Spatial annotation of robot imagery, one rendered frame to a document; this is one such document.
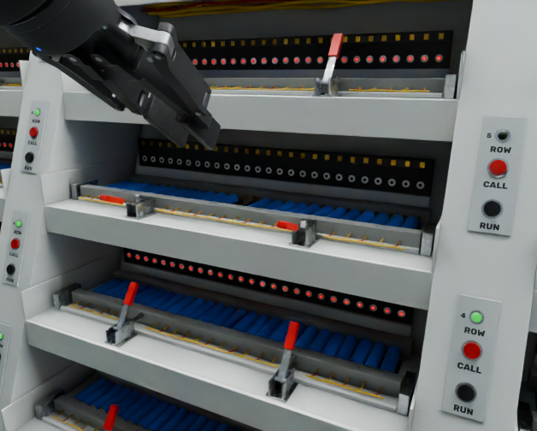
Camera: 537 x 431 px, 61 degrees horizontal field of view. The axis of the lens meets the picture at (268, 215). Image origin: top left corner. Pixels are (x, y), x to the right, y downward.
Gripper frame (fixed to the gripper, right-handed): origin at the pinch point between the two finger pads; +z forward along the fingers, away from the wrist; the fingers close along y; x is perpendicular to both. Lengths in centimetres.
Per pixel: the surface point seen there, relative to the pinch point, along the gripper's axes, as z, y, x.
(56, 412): 31, 32, 41
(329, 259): 15.3, -14.2, 9.0
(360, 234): 19.1, -16.4, 4.6
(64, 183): 19.2, 34.3, 3.6
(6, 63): 28, 75, -25
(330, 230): 19.3, -12.5, 4.6
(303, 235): 18.2, -9.5, 6.1
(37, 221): 17.7, 35.5, 11.1
